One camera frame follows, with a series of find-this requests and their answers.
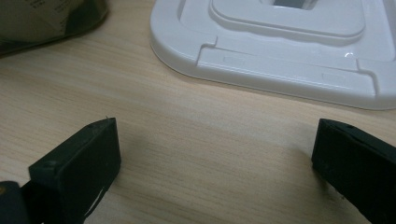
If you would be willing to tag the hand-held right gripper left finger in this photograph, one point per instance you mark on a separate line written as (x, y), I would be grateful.
(74, 168)

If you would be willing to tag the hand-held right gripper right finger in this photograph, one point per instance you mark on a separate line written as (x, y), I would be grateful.
(358, 168)

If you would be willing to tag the white lidded storage box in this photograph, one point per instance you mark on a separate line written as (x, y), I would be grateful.
(280, 62)

